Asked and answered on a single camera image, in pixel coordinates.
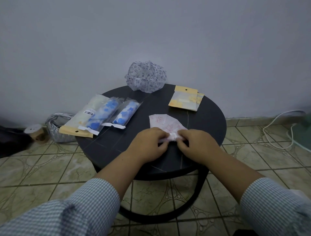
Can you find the person's left hand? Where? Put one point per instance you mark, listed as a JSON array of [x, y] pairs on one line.
[[148, 146]]

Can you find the person's right hand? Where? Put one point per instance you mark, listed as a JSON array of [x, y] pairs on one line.
[[201, 148]]

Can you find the pink print shower cap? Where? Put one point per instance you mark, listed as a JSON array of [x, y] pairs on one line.
[[165, 122]]

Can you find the blue flower shower cap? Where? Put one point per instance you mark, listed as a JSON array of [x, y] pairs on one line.
[[127, 113], [104, 111]]

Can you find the stack of yellow small pouches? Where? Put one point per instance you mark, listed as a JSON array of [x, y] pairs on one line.
[[183, 98]]

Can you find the cream packet with barcode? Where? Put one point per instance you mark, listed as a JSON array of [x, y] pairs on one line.
[[77, 121]]

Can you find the person's right forearm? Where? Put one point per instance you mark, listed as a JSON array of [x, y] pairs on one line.
[[238, 175]]

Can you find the person's left forearm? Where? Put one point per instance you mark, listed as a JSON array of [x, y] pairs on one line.
[[114, 175]]

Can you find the black round side table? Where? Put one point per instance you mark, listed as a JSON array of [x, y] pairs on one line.
[[209, 124]]

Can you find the silver quilted handbag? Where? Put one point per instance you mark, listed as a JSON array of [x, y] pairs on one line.
[[57, 132]]

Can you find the pale green appliance base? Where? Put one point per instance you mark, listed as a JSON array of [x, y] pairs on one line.
[[303, 136]]

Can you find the ribbon spool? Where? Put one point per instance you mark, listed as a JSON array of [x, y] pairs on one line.
[[34, 132]]

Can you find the black bag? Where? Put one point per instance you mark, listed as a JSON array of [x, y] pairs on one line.
[[12, 143]]

